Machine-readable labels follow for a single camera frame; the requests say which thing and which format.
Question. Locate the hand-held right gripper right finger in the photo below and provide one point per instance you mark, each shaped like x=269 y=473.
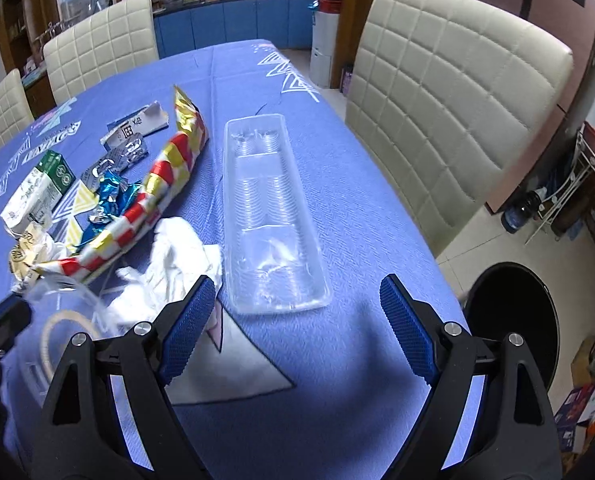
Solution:
x=407 y=330

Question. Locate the large cream quilted chair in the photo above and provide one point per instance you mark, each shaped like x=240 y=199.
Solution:
x=442 y=110

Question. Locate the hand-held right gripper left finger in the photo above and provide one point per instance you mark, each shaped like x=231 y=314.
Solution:
x=192 y=320

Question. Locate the blue foil wrapper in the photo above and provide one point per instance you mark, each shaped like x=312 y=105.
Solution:
x=114 y=195

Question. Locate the dark bottle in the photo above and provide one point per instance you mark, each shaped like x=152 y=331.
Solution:
x=517 y=215

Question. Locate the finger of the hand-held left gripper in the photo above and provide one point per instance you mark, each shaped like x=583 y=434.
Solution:
x=4 y=317

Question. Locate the clear plastic bag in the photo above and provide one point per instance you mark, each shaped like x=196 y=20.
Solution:
x=62 y=305

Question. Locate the green white carton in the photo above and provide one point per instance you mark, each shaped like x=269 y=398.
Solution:
x=37 y=190

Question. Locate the blue printed tablecloth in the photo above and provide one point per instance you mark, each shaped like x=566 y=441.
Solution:
x=327 y=385

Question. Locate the yellow white wrapper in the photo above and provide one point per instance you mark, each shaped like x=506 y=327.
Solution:
x=24 y=255

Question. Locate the printed cardboard box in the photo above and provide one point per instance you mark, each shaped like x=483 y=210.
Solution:
x=577 y=410

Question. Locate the black trash bin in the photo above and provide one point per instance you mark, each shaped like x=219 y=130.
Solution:
x=512 y=300

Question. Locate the red yellow checkered wrapper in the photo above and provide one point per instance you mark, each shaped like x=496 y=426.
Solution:
x=172 y=160

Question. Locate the clear plastic tray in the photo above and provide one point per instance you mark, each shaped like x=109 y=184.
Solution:
x=272 y=210

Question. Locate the torn blue white carton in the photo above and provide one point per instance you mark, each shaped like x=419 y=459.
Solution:
x=137 y=125

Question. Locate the wooden display cabinet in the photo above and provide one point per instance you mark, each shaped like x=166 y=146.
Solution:
x=27 y=20

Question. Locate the white crumpled tissue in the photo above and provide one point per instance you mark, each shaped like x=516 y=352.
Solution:
x=177 y=255

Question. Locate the silver blister pack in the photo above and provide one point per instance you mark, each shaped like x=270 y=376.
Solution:
x=127 y=152

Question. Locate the blue kitchen cabinets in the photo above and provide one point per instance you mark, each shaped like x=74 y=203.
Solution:
x=237 y=22

